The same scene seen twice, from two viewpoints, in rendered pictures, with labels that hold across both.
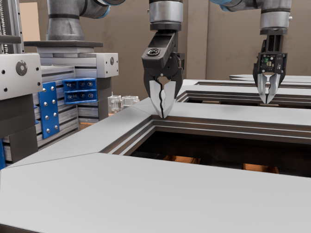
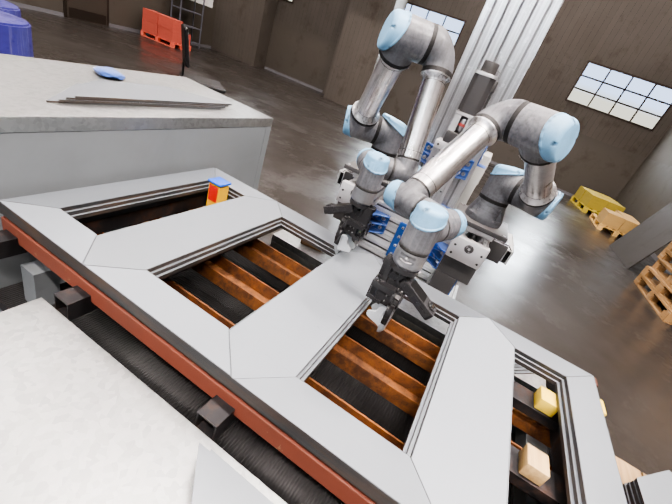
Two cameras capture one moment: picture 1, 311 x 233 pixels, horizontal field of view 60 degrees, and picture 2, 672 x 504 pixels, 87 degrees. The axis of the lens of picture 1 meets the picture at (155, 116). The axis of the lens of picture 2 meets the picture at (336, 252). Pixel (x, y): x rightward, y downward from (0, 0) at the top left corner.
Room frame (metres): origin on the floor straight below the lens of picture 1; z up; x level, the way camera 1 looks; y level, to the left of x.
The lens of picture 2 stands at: (0.64, -1.09, 1.43)
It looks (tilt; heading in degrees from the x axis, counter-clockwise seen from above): 28 degrees down; 91
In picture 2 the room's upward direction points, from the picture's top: 21 degrees clockwise
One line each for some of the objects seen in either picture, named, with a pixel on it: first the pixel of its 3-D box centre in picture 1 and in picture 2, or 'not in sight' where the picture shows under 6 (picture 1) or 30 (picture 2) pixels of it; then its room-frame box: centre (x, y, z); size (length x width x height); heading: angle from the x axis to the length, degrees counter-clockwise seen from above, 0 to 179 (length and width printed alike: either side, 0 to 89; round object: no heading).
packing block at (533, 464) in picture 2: not in sight; (533, 464); (1.22, -0.51, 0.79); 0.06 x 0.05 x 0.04; 73
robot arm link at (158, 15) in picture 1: (164, 15); (364, 194); (0.64, -0.02, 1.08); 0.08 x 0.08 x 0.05
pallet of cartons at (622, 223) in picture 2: not in sight; (614, 222); (5.99, 7.18, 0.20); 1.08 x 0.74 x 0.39; 76
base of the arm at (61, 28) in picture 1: (65, 28); (488, 208); (1.13, 0.36, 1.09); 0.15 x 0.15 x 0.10
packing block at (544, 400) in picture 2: not in sight; (546, 401); (1.33, -0.29, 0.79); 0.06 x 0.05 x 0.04; 73
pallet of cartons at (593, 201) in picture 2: not in sight; (596, 204); (6.29, 8.71, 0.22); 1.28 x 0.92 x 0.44; 76
